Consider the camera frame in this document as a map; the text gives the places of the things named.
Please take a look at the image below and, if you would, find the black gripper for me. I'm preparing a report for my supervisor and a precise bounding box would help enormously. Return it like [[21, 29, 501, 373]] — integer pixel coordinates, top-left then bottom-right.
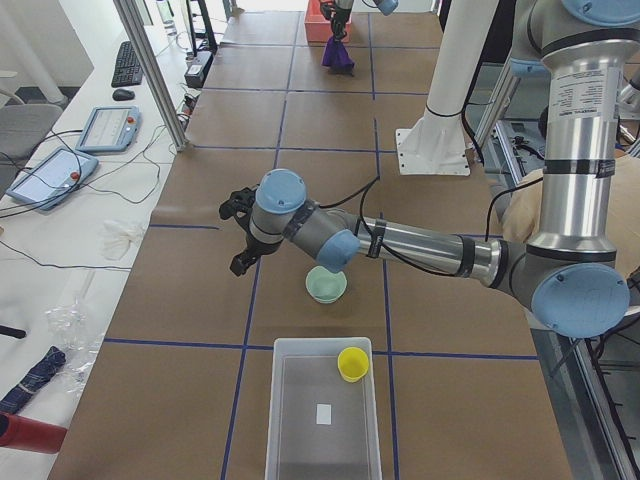
[[331, 3, 352, 41], [230, 228, 280, 275]]

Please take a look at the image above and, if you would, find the purple cloth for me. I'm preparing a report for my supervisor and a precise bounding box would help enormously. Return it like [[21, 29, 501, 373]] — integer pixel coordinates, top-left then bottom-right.
[[321, 36, 355, 75]]

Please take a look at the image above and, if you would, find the yellow plastic cup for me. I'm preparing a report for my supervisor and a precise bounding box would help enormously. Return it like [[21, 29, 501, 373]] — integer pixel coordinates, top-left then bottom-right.
[[337, 347, 370, 383]]

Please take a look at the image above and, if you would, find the black power box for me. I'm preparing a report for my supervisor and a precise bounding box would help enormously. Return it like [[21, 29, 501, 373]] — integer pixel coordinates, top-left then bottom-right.
[[184, 51, 213, 89]]

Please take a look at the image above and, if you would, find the clear plastic storage box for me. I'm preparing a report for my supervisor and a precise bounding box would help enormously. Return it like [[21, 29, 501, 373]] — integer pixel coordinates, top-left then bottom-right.
[[264, 337, 383, 479]]

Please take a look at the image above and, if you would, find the pink plastic bin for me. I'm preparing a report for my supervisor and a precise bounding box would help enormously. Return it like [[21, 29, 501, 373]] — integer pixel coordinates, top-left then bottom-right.
[[304, 0, 351, 43]]

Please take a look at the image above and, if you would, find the mint green bowl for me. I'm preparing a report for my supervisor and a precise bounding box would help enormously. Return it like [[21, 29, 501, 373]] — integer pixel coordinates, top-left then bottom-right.
[[305, 266, 347, 304]]

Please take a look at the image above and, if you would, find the clear crumpled plastic bag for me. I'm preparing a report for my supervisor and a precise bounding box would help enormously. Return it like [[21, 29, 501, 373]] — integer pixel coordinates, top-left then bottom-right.
[[45, 299, 105, 398]]

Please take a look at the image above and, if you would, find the far teach pendant tablet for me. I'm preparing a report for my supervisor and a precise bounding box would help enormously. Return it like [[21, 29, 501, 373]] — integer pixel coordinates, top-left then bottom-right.
[[76, 106, 141, 154]]

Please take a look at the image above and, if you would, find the teach pendant tablet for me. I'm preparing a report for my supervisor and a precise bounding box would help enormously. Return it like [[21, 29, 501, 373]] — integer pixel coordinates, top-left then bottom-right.
[[6, 147, 99, 211], [76, 106, 141, 154]]

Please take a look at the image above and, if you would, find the near teach pendant tablet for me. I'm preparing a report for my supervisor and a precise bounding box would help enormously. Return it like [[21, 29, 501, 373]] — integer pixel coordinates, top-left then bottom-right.
[[6, 147, 99, 211]]

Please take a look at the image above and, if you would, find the black computer mouse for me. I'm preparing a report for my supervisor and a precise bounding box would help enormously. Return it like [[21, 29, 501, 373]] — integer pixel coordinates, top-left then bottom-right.
[[112, 88, 135, 102]]

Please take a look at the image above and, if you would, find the folded dark blue umbrella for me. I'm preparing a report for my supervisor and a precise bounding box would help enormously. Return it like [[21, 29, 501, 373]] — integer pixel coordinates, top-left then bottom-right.
[[1, 346, 66, 415]]

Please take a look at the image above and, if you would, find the black keyboard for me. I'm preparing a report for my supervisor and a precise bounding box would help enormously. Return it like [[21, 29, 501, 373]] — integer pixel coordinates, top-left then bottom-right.
[[111, 41, 143, 88]]

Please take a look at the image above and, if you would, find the person in beige shirt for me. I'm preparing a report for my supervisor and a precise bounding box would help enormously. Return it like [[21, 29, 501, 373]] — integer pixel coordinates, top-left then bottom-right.
[[499, 155, 640, 246]]

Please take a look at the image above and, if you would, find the grey office chair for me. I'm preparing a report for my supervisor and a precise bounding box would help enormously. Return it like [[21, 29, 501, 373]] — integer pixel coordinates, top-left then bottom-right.
[[0, 90, 63, 195]]

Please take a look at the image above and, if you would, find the red cylinder bottle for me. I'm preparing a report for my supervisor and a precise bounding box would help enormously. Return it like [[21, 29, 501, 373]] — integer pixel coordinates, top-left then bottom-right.
[[1, 412, 68, 454]]

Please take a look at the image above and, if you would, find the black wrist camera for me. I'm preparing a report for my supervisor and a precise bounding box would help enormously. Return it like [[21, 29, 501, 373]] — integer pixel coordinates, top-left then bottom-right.
[[218, 185, 258, 229]]

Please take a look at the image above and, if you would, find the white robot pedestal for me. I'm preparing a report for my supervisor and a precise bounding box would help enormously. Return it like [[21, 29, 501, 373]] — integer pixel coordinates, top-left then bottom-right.
[[396, 0, 499, 176]]

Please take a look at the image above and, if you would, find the black cable on desk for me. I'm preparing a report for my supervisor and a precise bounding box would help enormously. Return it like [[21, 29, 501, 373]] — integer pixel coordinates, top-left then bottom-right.
[[0, 127, 176, 271]]

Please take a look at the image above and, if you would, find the aluminium frame post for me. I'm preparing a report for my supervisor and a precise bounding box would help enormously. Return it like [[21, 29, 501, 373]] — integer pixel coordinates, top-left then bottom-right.
[[113, 0, 188, 152]]

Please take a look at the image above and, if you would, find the black handle on desk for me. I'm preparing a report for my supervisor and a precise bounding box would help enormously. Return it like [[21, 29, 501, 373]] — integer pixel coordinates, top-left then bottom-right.
[[0, 325, 26, 339]]

